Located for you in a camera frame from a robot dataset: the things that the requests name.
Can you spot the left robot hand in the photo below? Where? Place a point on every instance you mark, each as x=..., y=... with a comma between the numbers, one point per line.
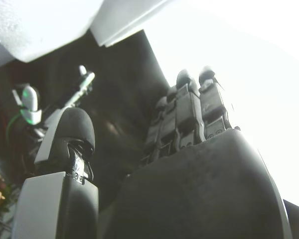
x=189, y=194

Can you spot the white styrofoam block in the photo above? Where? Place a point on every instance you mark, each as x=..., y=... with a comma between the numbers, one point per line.
x=40, y=25

